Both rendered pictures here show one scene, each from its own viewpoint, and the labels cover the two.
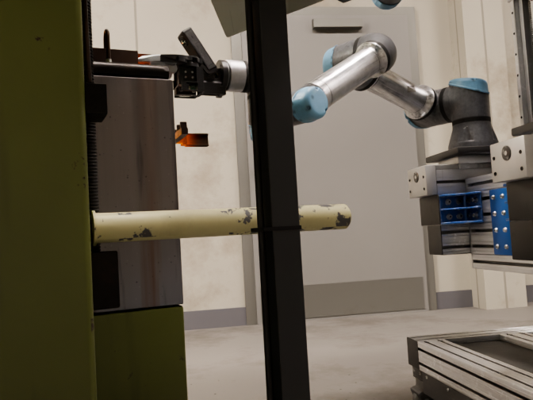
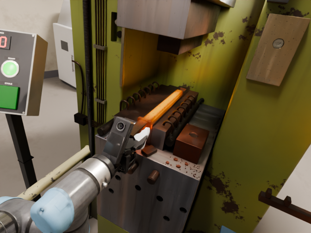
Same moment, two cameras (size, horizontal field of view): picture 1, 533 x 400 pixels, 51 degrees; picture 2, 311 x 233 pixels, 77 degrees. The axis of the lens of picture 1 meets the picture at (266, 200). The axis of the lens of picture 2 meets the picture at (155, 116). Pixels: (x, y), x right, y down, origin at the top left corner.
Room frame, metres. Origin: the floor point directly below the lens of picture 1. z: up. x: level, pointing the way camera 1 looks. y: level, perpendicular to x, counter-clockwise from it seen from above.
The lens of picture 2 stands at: (1.64, -0.07, 1.33)
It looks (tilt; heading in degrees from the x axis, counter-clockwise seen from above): 29 degrees down; 135
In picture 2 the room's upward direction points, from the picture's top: 9 degrees clockwise
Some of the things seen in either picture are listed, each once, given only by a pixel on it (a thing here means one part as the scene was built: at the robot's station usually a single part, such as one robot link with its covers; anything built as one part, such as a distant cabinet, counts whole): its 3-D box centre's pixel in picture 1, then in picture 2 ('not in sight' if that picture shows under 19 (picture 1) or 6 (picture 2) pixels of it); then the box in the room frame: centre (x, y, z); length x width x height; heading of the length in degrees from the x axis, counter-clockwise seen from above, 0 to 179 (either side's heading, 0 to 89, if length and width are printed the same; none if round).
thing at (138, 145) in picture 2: not in sight; (135, 142); (1.30, 0.20, 1.00); 0.09 x 0.05 x 0.02; 104
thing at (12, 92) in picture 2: not in sight; (7, 97); (0.89, -0.03, 1.01); 0.07 x 0.05 x 0.07; 49
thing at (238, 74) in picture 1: (231, 76); (95, 175); (1.33, 0.07, 0.98); 0.08 x 0.05 x 0.08; 24
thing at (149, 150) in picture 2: not in sight; (149, 150); (1.28, 0.28, 0.92); 0.04 x 0.03 x 0.01; 93
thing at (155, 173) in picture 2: not in sight; (153, 177); (1.34, 0.25, 0.87); 0.04 x 0.03 x 0.03; 114
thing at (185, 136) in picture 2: not in sight; (191, 142); (1.35, 0.41, 0.95); 0.12 x 0.09 x 0.07; 114
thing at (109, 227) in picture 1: (231, 221); (53, 175); (0.93, 0.06, 0.62); 0.44 x 0.05 x 0.05; 114
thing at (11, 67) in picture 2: not in sight; (10, 68); (0.86, 0.00, 1.09); 0.05 x 0.03 x 0.04; 24
